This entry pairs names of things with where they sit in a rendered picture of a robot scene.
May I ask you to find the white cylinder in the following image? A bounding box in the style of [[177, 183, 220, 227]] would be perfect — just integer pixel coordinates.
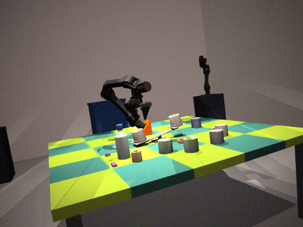
[[214, 123, 228, 137], [169, 114, 182, 125]]

